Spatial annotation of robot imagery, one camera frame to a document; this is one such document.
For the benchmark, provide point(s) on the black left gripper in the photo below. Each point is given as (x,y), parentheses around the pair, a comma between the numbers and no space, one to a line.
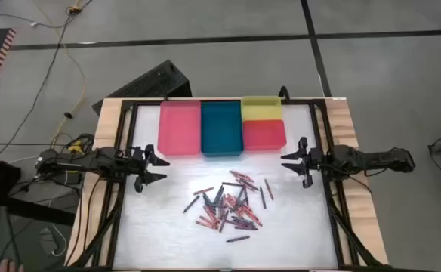
(137,166)

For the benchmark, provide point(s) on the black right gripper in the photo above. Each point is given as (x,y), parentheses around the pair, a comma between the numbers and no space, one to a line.
(316,162)

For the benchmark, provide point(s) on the red crayon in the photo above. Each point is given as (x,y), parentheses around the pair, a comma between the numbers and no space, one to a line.
(253,216)
(205,224)
(230,201)
(268,189)
(210,212)
(208,219)

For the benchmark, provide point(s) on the blue crayon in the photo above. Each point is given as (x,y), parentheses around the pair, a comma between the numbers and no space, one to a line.
(207,199)
(262,197)
(241,194)
(191,204)
(219,194)

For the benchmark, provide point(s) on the purple crayon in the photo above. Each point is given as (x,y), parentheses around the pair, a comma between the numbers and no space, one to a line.
(238,238)
(232,184)
(243,223)
(241,176)
(223,222)
(248,184)
(246,227)

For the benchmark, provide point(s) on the pink crayon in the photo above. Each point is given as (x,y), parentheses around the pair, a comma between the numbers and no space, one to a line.
(203,191)

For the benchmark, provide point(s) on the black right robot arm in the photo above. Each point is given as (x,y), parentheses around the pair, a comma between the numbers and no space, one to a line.
(367,160)

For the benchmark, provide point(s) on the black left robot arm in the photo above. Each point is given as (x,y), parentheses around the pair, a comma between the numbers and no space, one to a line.
(92,162)

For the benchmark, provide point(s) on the small red plastic bin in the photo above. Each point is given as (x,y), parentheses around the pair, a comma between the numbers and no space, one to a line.
(264,135)

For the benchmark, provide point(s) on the large pink plastic bin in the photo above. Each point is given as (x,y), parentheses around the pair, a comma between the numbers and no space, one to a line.
(179,128)

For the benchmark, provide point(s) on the small yellow plastic bin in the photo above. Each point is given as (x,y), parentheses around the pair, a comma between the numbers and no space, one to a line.
(261,109)

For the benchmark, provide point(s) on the black clamp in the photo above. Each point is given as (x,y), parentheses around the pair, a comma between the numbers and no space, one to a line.
(284,92)

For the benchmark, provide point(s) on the yellow connector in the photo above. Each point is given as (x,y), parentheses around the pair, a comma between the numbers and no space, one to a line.
(76,146)

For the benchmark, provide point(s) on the blue plastic bin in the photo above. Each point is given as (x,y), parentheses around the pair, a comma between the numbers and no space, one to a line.
(221,128)

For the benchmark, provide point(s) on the black perforated case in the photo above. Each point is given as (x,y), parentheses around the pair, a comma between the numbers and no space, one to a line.
(145,85)

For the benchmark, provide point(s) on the black bar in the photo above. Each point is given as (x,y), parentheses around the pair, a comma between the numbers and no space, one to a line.
(39,212)

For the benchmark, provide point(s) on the person's hand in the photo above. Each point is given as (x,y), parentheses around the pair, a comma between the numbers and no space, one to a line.
(7,266)

